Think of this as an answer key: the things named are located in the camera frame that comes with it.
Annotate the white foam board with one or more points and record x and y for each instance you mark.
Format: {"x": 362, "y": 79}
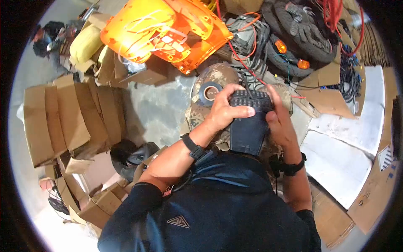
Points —
{"x": 349, "y": 135}

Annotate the person's body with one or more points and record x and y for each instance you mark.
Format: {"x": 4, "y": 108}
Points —
{"x": 220, "y": 204}

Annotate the yellow padded bag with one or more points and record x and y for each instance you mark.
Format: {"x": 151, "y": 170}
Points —
{"x": 85, "y": 44}

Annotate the brown cardboard sheet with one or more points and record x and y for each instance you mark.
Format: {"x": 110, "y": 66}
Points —
{"x": 327, "y": 94}

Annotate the printed cardboard sheet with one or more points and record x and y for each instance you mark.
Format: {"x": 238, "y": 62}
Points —
{"x": 376, "y": 195}

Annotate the black wrist band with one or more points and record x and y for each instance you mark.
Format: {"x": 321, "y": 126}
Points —
{"x": 192, "y": 148}
{"x": 292, "y": 168}

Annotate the black plastic panel part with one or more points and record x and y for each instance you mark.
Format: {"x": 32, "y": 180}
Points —
{"x": 248, "y": 132}

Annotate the black tape roll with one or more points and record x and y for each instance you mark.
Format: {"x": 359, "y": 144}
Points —
{"x": 203, "y": 89}

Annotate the person's left hand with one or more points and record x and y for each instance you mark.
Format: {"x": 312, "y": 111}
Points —
{"x": 220, "y": 115}

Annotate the black plastic bag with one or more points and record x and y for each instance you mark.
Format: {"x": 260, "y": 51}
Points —
{"x": 129, "y": 157}

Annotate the stack of flattened cardboard boxes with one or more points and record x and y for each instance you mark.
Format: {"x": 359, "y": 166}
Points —
{"x": 72, "y": 116}

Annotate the pile of dark clutter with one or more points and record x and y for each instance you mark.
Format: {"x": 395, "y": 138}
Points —
{"x": 53, "y": 41}

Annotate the orange indicator lamp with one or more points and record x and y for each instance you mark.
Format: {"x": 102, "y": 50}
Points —
{"x": 303, "y": 64}
{"x": 280, "y": 46}

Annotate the person's left thumb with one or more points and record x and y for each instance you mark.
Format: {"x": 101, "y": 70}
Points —
{"x": 244, "y": 112}

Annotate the orange plastic scooter fairing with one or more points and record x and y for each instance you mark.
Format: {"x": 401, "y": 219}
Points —
{"x": 151, "y": 28}

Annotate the pile of small cardboard boxes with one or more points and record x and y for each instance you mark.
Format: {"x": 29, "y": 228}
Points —
{"x": 100, "y": 204}

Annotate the stack of black tyres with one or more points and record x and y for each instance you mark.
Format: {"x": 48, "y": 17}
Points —
{"x": 302, "y": 37}

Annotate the corrugated cardboard sheet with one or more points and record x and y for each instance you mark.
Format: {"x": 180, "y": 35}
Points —
{"x": 330, "y": 220}

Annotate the open brown cardboard box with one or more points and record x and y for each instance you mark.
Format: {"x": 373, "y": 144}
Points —
{"x": 138, "y": 74}

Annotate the person's right hand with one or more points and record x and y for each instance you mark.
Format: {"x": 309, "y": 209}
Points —
{"x": 285, "y": 129}

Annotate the person's legs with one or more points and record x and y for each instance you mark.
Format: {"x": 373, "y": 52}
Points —
{"x": 217, "y": 74}

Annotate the person's left index finger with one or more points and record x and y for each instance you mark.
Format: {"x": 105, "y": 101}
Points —
{"x": 233, "y": 88}

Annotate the person's right index finger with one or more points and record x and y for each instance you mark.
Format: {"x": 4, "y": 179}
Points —
{"x": 276, "y": 97}

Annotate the person's right thumb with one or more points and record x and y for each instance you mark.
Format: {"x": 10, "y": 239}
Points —
{"x": 271, "y": 118}

